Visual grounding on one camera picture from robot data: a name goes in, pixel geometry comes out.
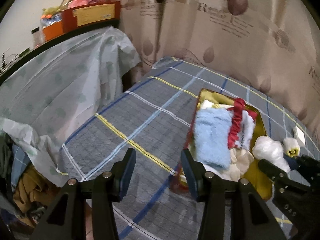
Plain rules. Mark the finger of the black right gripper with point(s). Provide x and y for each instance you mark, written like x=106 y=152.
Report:
x=274 y=173
x=308 y=168

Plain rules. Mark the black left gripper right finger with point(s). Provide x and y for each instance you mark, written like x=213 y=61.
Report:
x=203 y=185

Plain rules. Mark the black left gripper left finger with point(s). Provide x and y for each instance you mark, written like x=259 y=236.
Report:
x=113 y=185

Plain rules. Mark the white plush with yellow tip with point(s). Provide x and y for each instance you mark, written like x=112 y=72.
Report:
x=291 y=147

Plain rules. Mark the white fluffy sock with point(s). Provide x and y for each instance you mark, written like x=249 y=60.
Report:
x=268 y=149

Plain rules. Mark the red white ruffled cloth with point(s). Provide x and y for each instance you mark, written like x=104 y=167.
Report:
x=243 y=125

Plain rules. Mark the light blue towel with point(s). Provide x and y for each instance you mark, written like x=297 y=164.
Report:
x=211 y=130

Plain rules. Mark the white folded cloth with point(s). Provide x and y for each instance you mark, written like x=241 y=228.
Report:
x=299 y=136

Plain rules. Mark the cream cloth in tray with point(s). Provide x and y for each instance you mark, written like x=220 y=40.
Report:
x=241 y=159

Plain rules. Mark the brown cloth pile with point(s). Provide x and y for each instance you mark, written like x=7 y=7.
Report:
x=33 y=194

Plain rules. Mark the white folded towel in tray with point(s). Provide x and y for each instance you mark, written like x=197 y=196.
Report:
x=208 y=104

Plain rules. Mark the grey plaid tablecloth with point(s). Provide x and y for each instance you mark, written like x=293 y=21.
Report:
x=154 y=118

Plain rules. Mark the white green patterned cover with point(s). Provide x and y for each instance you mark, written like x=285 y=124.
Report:
x=52 y=95

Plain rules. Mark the beige leaf print curtain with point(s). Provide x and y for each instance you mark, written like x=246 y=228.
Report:
x=271 y=45

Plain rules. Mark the orange box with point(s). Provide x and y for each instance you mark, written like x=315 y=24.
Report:
x=52 y=31

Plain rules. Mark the red yellow cardboard box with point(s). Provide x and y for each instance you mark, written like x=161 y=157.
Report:
x=82 y=16

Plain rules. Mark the red plastic bag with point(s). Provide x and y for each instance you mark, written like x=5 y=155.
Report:
x=78 y=3

